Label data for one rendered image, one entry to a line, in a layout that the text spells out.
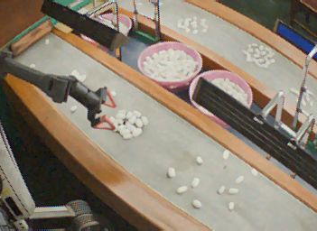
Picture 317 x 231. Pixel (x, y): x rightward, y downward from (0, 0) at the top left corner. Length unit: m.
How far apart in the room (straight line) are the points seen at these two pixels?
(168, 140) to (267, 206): 0.51
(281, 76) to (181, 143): 0.62
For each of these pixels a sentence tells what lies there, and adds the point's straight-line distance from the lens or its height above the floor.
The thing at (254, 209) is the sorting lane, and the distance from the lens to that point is 1.48.
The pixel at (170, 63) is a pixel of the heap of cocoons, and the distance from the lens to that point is 1.95.
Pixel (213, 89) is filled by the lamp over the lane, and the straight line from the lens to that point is 1.30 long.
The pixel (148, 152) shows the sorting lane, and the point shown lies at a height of 0.74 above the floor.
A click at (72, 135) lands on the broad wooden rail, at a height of 0.76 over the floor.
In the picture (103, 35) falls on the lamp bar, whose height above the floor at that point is 1.08.
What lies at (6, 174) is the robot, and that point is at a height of 1.34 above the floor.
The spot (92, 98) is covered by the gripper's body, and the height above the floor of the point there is 1.02.
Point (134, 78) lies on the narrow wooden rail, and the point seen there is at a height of 0.76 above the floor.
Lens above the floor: 2.01
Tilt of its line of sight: 47 degrees down
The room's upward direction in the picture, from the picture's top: 3 degrees counter-clockwise
